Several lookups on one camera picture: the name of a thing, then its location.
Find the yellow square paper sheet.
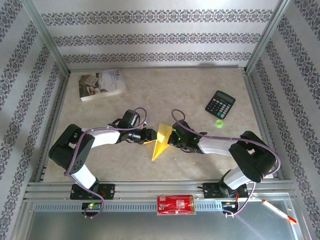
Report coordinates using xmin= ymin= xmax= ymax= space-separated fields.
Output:
xmin=150 ymin=122 xmax=174 ymax=162

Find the sheet metal panel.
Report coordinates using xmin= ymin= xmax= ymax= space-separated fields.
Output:
xmin=24 ymin=199 xmax=304 ymax=240

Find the paperback book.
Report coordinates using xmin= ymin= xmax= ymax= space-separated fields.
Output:
xmin=78 ymin=68 xmax=127 ymax=103

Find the black calculator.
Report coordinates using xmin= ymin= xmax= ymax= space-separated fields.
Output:
xmin=204 ymin=90 xmax=236 ymax=120

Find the red packet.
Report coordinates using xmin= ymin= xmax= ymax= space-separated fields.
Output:
xmin=156 ymin=194 xmax=197 ymax=216

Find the circuit board with green light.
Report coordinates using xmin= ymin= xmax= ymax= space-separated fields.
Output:
xmin=81 ymin=202 xmax=102 ymax=211

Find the red and white pen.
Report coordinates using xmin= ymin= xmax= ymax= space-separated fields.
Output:
xmin=261 ymin=199 xmax=298 ymax=224

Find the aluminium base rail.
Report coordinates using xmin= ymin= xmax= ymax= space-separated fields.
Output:
xmin=23 ymin=180 xmax=297 ymax=201

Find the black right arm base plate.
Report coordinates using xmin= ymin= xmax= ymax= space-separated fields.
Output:
xmin=201 ymin=182 xmax=249 ymax=200

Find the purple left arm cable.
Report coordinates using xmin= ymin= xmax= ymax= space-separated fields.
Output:
xmin=63 ymin=107 xmax=148 ymax=219

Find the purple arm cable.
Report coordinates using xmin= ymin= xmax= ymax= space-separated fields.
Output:
xmin=63 ymin=107 xmax=148 ymax=219
xmin=170 ymin=108 xmax=282 ymax=218

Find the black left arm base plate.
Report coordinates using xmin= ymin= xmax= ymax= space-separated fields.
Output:
xmin=69 ymin=183 xmax=116 ymax=201

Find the aluminium back rail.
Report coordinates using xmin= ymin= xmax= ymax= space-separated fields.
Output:
xmin=66 ymin=65 xmax=247 ymax=73

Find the slotted metal cable duct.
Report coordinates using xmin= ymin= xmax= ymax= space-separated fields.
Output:
xmin=33 ymin=201 xmax=224 ymax=212

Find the aluminium side rail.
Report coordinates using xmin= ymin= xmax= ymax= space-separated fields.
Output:
xmin=243 ymin=71 xmax=286 ymax=181
xmin=33 ymin=73 xmax=71 ymax=183

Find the circuit board with red wires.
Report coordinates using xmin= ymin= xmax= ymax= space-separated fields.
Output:
xmin=220 ymin=200 xmax=239 ymax=210

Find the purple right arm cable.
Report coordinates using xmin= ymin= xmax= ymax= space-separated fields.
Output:
xmin=170 ymin=108 xmax=282 ymax=218

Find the aluminium frame post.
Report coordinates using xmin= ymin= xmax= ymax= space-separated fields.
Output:
xmin=21 ymin=0 xmax=72 ymax=76
xmin=243 ymin=0 xmax=294 ymax=74

